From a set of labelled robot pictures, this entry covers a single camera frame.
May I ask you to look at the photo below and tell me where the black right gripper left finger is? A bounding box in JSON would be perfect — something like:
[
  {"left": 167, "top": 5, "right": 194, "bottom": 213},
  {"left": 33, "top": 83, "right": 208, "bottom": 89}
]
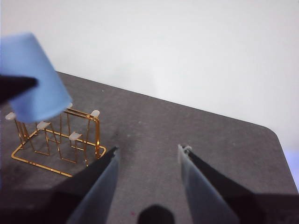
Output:
[{"left": 0, "top": 146, "right": 120, "bottom": 224}]

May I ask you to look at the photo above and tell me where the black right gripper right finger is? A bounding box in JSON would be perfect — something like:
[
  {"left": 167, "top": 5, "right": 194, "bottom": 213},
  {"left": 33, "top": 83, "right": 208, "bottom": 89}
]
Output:
[{"left": 178, "top": 144, "right": 299, "bottom": 224}]

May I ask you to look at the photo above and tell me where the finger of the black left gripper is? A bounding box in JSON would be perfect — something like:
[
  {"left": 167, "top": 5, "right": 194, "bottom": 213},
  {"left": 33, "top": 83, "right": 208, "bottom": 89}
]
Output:
[{"left": 0, "top": 75, "right": 38, "bottom": 105}]

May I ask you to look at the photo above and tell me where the blue ribbed plastic cup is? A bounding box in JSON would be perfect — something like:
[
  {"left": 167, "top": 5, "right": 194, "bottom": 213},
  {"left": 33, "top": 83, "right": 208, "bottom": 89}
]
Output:
[{"left": 0, "top": 32, "right": 73, "bottom": 124}]

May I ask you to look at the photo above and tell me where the gold wire cup rack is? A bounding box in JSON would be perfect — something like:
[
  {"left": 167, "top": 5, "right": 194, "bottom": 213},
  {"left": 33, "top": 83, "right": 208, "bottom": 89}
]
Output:
[{"left": 11, "top": 104, "right": 107, "bottom": 178}]

